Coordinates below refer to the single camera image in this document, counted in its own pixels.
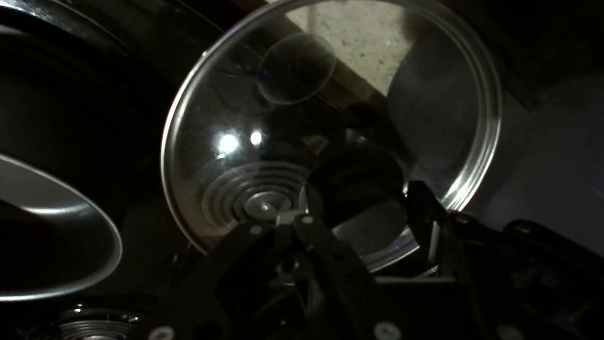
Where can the glass lid with black knob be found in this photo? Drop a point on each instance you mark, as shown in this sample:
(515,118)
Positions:
(209,126)

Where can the black electric stove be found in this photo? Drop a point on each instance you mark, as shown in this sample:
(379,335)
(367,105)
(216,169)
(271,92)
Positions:
(152,209)

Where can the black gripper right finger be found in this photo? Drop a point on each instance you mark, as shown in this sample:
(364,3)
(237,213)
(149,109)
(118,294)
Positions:
(466,252)

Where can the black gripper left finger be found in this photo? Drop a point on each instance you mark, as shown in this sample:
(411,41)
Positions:
(328,277)

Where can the dark pot with silver rim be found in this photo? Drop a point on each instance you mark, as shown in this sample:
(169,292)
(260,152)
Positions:
(105,252)

